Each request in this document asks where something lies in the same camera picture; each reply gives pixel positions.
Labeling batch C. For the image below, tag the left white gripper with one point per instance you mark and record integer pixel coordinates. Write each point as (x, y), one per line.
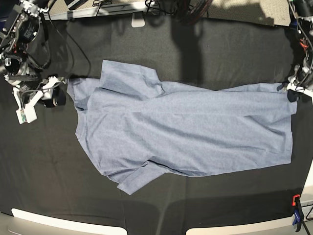
(294, 91)

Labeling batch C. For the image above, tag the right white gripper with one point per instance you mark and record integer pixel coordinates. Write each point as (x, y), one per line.
(48, 94)

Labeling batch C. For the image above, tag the white bracket top centre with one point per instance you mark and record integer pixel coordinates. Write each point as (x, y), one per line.
(138, 20)

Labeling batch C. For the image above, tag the blue clamp bottom right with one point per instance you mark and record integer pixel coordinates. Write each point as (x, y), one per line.
(297, 212)

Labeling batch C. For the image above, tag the blue grey t-shirt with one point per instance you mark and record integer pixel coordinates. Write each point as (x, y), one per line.
(135, 127)

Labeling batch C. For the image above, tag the black table cloth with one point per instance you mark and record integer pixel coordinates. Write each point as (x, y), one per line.
(44, 170)

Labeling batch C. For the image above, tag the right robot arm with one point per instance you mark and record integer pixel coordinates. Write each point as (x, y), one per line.
(20, 69)

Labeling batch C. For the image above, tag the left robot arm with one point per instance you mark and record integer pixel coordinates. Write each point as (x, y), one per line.
(304, 41)

